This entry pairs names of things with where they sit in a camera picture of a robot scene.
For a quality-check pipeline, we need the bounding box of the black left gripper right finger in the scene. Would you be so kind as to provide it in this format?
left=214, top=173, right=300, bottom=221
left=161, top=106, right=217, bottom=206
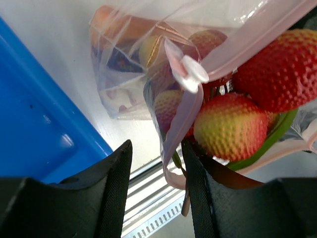
left=181, top=140, right=317, bottom=238

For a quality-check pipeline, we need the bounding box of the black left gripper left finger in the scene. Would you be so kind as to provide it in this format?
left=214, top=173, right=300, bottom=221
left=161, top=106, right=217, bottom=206
left=0, top=140, right=133, bottom=238

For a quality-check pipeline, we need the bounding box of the blue plastic bin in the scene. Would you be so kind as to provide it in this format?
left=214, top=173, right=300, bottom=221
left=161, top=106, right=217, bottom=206
left=0, top=21, right=112, bottom=183

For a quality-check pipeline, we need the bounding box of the red toy strawberry bunch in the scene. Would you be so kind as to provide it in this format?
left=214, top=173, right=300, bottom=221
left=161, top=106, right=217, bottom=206
left=143, top=29, right=317, bottom=174

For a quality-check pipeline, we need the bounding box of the clear zip top bag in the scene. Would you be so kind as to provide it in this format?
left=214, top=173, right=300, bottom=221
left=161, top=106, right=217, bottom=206
left=92, top=0, right=317, bottom=190

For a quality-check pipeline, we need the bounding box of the orange toy meat slice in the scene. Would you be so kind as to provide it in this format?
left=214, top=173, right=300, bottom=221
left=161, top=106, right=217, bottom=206
left=89, top=5, right=179, bottom=49

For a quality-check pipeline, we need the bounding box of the white slotted cable duct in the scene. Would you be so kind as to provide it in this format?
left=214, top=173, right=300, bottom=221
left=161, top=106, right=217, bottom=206
left=121, top=197, right=183, bottom=238

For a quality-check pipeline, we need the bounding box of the aluminium mounting rail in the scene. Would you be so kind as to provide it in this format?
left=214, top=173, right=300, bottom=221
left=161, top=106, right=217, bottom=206
left=123, top=157, right=184, bottom=227

